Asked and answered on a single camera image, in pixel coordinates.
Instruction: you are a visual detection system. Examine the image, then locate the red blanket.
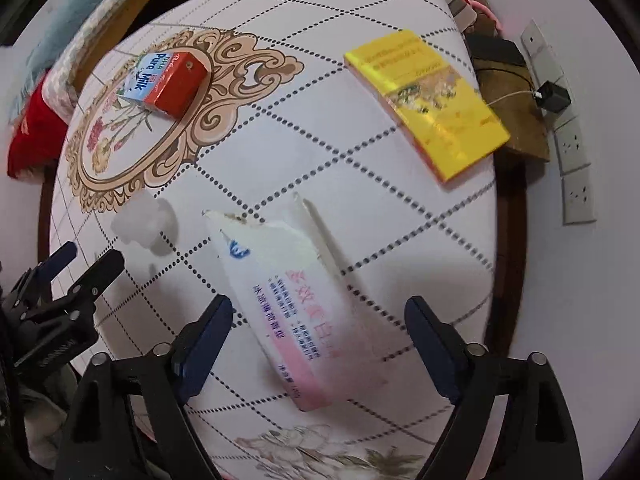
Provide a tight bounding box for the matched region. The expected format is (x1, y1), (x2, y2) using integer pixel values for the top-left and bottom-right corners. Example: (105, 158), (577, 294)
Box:
(6, 72), (76, 181)

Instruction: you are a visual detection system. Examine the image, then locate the printed white tablecloth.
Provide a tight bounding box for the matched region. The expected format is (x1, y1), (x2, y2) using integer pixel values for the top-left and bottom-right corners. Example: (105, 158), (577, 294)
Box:
(47, 0), (501, 480)

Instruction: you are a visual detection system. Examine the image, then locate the white pink box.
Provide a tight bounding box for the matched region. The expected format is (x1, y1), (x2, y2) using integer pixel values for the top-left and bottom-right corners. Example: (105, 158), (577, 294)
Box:
(201, 191), (391, 413)

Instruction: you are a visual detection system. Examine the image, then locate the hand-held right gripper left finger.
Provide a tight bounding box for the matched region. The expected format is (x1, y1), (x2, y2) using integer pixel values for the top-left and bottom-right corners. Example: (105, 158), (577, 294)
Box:
(52, 294), (234, 480)

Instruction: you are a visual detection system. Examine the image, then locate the small black box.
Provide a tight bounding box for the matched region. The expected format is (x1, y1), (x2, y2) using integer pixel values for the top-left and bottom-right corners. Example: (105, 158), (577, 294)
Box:
(465, 34), (528, 68)

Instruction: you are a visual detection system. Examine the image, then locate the black charger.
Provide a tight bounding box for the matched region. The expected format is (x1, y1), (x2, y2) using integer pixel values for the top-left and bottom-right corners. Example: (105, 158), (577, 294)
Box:
(534, 81), (572, 113)

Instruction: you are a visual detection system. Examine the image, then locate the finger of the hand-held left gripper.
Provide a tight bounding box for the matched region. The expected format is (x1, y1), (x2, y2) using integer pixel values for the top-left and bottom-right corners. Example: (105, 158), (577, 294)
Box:
(47, 249), (126, 332)
(5, 241), (78, 312)

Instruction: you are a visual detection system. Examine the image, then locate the grey wall socket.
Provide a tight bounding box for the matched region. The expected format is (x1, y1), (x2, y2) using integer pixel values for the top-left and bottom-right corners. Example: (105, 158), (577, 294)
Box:
(552, 116), (594, 174)
(520, 20), (547, 52)
(562, 167), (599, 226)
(530, 49), (567, 91)

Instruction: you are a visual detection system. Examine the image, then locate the yellow packet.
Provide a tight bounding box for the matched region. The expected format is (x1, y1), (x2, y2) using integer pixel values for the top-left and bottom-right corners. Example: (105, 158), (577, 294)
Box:
(344, 29), (512, 183)

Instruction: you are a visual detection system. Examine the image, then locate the teal quilt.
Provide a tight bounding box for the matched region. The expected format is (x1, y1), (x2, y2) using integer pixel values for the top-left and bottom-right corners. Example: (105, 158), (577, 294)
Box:
(15, 0), (116, 101)

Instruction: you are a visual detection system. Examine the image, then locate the blue red milk carton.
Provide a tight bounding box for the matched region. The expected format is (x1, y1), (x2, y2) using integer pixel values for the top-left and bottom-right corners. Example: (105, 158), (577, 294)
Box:
(116, 51), (211, 120)

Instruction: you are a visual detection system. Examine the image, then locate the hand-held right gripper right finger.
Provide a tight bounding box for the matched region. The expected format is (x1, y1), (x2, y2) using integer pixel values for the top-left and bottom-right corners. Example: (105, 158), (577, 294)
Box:
(404, 296), (586, 480)

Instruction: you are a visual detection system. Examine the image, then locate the white charging cable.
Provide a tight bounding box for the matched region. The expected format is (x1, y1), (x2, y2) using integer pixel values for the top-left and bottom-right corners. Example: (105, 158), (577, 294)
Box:
(487, 90), (539, 107)

